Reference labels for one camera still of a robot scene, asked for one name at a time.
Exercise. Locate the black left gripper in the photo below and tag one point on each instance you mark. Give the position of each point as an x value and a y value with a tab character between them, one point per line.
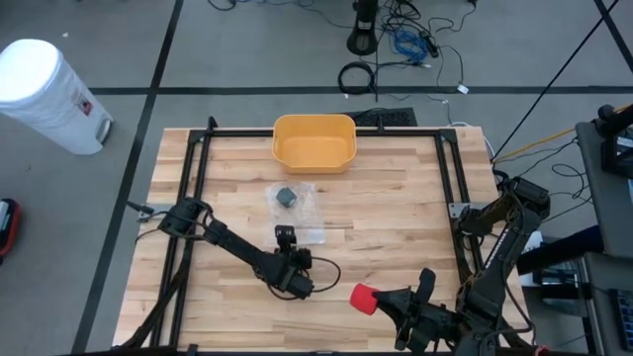
292	269

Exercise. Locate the red and black case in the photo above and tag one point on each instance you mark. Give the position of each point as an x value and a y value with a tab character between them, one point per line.
10	227

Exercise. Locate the thin black slanted pole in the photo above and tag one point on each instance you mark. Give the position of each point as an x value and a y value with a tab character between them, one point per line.
559	75

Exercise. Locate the dark blue bar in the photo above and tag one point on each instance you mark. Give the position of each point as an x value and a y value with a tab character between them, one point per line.
559	249

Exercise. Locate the yellow plastic bin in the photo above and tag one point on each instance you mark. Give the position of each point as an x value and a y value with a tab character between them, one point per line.
314	153

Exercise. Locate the white trash can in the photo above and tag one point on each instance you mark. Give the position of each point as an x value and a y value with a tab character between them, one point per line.
44	99

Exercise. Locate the black keyboard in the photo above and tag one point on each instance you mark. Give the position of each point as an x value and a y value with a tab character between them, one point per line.
390	118

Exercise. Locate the white printed box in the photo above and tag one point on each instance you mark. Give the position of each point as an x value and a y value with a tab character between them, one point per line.
534	244

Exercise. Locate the grey cart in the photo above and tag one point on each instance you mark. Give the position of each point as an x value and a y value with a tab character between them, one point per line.
608	207

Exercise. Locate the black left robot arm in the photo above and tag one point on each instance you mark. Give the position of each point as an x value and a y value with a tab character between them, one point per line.
237	247

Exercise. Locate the red elastic bandage strip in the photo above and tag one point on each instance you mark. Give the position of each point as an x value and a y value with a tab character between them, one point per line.
363	299

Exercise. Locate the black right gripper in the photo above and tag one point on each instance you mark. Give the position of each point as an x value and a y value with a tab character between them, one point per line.
427	316

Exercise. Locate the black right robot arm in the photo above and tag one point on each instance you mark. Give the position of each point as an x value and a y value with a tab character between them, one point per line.
504	252

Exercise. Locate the clear plastic zip bag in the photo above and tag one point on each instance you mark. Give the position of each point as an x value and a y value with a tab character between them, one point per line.
306	222

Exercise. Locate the green elastic bandage roll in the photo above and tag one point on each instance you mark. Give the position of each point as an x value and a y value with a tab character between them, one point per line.
286	197

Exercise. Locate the black stand base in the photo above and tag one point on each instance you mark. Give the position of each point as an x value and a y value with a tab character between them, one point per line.
362	42

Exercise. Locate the black device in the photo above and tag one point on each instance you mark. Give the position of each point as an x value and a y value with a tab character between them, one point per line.
618	153

